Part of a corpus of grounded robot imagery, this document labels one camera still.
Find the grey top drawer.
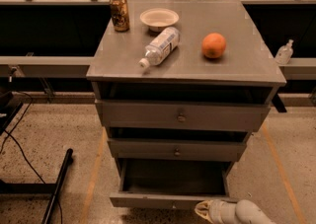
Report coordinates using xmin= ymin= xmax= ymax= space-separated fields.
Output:
xmin=96 ymin=100 xmax=270 ymax=131

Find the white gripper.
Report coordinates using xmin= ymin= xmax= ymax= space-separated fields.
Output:
xmin=195 ymin=200 xmax=238 ymax=224

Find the grey metal railing frame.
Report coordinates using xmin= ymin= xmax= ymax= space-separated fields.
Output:
xmin=0 ymin=0 xmax=316 ymax=81

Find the orange fruit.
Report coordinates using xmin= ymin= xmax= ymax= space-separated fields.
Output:
xmin=201 ymin=33 xmax=226 ymax=59

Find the clear hand sanitizer bottle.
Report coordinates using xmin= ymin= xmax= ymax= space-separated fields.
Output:
xmin=275 ymin=39 xmax=293 ymax=65

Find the black floor cable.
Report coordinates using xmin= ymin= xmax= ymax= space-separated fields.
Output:
xmin=0 ymin=91 xmax=63 ymax=224

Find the grey drawer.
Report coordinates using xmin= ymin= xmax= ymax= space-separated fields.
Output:
xmin=108 ymin=138 xmax=246 ymax=162
xmin=96 ymin=100 xmax=270 ymax=131
xmin=110 ymin=159 xmax=236 ymax=210

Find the grey bottom drawer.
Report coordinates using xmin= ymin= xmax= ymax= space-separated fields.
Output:
xmin=110 ymin=159 xmax=236 ymax=210

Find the grey wooden drawer cabinet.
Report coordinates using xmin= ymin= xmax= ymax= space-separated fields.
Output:
xmin=86 ymin=0 xmax=287 ymax=174

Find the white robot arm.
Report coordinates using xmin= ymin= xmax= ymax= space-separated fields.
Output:
xmin=195 ymin=199 xmax=276 ymax=224

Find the grey middle drawer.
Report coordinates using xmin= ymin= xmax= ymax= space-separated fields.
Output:
xmin=108 ymin=138 xmax=246 ymax=162

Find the white shallow bowl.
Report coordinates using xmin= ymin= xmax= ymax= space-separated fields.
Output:
xmin=140 ymin=8 xmax=179 ymax=32

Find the gold soda can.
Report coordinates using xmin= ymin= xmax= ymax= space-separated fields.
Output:
xmin=110 ymin=0 xmax=129 ymax=32

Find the black stand leg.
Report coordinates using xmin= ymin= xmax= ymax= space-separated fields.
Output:
xmin=0 ymin=148 xmax=73 ymax=224

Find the clear plastic water bottle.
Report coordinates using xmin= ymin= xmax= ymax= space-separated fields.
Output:
xmin=138 ymin=27 xmax=180 ymax=69

